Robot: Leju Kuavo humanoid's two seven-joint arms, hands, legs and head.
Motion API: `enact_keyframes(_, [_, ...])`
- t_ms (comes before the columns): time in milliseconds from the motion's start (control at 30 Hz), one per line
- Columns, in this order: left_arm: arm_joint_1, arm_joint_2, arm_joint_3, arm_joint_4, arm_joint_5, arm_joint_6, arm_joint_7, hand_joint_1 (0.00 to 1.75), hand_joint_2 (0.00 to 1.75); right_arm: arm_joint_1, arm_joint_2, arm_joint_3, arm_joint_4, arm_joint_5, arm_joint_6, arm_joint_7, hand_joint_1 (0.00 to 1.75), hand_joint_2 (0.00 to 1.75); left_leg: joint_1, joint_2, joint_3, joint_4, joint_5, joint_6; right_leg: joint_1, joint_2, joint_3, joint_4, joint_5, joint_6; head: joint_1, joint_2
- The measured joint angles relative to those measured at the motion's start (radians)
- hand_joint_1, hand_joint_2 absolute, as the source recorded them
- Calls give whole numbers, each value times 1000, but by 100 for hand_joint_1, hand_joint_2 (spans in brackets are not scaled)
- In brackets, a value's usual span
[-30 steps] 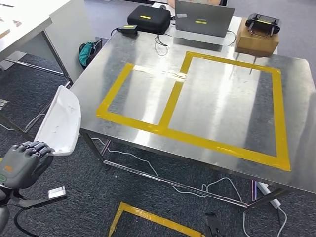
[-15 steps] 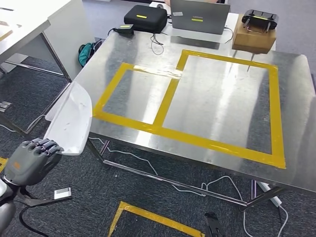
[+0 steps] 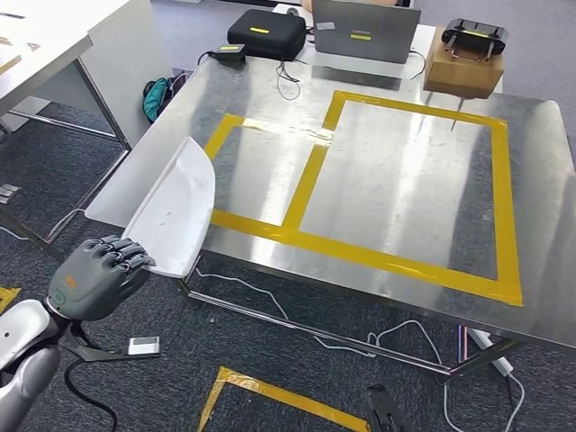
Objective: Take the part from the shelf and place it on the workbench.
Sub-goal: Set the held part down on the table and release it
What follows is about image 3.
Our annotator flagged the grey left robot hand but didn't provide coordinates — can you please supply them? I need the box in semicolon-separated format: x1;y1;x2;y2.
46;235;157;323

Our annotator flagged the white plastic shell part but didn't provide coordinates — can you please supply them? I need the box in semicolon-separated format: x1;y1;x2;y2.
122;137;216;280

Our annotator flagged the stainless steel workbench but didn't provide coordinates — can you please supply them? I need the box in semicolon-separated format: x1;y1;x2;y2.
85;56;576;378

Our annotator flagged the teal and black bag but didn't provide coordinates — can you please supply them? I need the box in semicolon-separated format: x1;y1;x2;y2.
142;74;187;124

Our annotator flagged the white office desk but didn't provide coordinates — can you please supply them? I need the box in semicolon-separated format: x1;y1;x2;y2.
0;0;177;257

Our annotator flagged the black power adapter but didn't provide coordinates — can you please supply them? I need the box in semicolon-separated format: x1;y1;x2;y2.
198;44;247;67

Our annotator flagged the black zip case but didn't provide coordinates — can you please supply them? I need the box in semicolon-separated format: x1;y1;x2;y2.
227;8;307;62

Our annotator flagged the white table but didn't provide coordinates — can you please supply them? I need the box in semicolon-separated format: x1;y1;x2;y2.
272;3;504;94

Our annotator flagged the grey laptop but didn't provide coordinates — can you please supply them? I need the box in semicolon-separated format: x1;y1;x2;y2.
313;0;422;65

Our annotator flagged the brown cardboard box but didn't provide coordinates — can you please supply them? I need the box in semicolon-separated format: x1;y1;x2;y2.
423;24;505;100

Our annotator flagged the white power strip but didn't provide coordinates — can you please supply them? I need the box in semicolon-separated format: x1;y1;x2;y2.
467;328;515;377

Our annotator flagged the black handheld controller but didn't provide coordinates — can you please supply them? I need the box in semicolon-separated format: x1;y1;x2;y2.
442;17;510;61

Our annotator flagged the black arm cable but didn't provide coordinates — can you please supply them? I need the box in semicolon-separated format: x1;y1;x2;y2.
64;357;119;432

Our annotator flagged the black looped cable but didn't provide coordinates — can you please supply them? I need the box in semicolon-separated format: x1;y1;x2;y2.
275;59;301;102

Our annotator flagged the white power cable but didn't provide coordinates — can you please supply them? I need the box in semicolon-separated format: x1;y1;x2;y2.
196;268;525;432

